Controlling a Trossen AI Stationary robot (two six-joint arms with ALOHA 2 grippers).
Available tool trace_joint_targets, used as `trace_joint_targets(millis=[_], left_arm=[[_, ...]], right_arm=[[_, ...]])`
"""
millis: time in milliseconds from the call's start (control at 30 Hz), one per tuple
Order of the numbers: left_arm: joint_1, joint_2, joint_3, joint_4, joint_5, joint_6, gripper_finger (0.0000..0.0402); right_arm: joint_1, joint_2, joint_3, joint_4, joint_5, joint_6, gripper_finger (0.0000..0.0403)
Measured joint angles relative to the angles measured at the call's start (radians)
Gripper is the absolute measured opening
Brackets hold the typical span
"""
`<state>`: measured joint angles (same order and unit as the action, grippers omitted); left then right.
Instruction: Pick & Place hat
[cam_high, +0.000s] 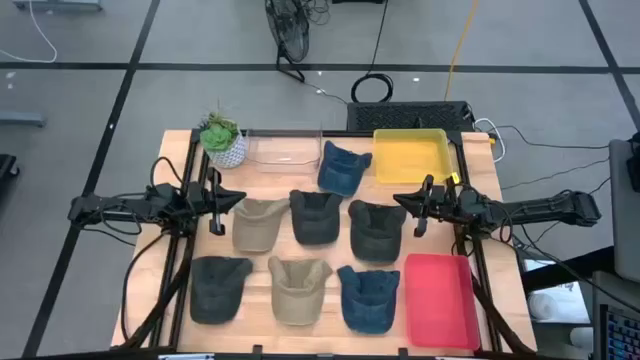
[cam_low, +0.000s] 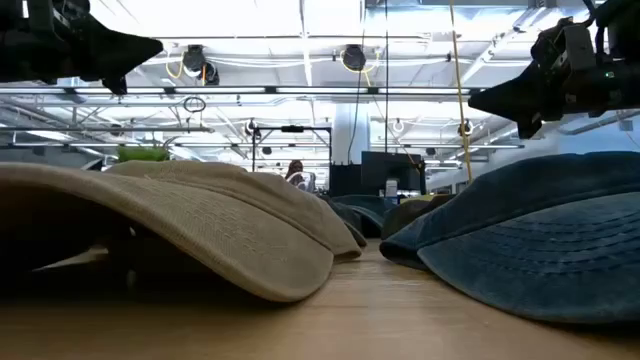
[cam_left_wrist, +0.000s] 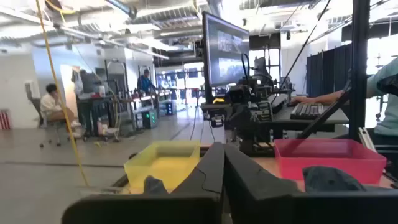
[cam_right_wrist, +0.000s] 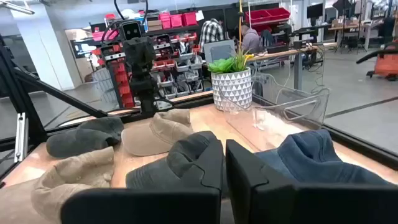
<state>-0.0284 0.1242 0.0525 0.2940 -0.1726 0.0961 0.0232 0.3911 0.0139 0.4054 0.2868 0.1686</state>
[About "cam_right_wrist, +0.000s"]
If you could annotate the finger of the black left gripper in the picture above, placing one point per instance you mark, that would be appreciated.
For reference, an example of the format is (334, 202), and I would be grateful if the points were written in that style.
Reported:
(133, 59)
(146, 59)

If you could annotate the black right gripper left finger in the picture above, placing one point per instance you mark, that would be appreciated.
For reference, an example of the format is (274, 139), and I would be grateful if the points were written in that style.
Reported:
(186, 205)

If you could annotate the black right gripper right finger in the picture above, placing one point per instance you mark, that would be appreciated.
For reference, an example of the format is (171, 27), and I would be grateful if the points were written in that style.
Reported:
(280, 205)

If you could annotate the dark grey baseball cap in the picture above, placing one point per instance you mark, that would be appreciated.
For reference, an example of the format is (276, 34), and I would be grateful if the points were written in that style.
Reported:
(84, 138)
(149, 177)

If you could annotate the blue denim baseball cap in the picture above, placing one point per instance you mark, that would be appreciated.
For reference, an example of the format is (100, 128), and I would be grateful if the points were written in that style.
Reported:
(311, 155)

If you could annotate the beige baseball cap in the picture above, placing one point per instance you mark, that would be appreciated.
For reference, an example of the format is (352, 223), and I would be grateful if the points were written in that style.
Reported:
(155, 137)
(77, 171)

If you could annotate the brown cardboard box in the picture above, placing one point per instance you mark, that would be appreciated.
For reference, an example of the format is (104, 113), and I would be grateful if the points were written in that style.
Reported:
(155, 25)

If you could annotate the pink storage box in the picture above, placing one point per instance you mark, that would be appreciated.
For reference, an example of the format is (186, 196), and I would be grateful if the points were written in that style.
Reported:
(176, 21)
(164, 21)

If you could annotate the parts bin storage rack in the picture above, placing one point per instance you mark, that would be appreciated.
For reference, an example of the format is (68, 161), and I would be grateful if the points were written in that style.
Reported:
(180, 77)

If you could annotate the red storage box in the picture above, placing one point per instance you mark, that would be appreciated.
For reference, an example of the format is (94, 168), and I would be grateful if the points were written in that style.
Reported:
(189, 18)

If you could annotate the person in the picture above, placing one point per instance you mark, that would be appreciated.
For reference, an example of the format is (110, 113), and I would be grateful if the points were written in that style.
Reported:
(211, 32)
(251, 40)

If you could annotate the grey monitor back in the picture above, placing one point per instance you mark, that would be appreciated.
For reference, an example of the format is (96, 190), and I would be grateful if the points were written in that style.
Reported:
(219, 51)

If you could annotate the succulent in triangle-patterned pot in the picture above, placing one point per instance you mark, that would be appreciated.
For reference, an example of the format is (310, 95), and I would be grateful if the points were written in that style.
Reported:
(231, 87)

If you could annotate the clear plastic bin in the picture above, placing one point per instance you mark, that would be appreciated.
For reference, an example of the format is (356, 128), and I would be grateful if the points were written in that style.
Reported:
(298, 105)

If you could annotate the wooden workbench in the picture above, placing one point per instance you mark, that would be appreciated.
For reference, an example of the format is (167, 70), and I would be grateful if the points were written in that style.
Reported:
(280, 54)

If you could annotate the black computer monitor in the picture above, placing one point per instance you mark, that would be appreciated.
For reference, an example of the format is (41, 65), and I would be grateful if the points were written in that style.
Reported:
(314, 11)

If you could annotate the orange shop vacuum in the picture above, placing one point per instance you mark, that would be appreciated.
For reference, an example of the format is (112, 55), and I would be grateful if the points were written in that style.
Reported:
(385, 65)

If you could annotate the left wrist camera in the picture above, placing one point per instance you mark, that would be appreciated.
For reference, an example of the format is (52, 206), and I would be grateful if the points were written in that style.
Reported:
(131, 30)

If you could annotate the black aluminium rig frame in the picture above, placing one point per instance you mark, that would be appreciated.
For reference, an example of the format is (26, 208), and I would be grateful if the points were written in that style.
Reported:
(18, 93)

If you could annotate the silver metal bracket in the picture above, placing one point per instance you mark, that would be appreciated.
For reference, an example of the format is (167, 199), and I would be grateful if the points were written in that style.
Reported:
(21, 137)

